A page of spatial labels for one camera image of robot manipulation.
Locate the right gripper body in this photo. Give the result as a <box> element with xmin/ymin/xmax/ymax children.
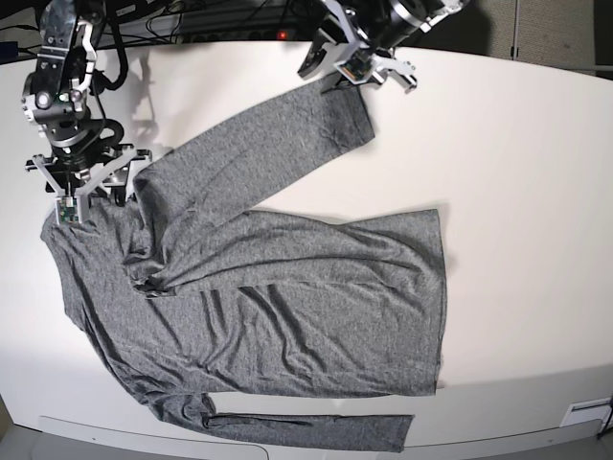
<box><xmin>42</xmin><ymin>126</ymin><xmax>130</xmax><ymax>195</ymax></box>

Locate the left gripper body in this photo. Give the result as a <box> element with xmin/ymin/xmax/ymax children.
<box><xmin>325</xmin><ymin>1</ymin><xmax>430</xmax><ymax>49</ymax></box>

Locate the grey long-sleeve T-shirt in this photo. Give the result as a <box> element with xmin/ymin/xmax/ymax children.
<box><xmin>41</xmin><ymin>82</ymin><xmax>446</xmax><ymax>452</ymax></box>

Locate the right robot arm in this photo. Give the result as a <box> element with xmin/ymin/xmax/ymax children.
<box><xmin>21</xmin><ymin>1</ymin><xmax>128</xmax><ymax>196</ymax></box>

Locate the power strip with red light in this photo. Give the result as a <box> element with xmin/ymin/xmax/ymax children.
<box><xmin>119</xmin><ymin>10</ymin><xmax>318</xmax><ymax>46</ymax></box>

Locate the white label sticker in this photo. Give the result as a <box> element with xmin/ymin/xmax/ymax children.
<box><xmin>559</xmin><ymin>397</ymin><xmax>612</xmax><ymax>428</ymax></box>

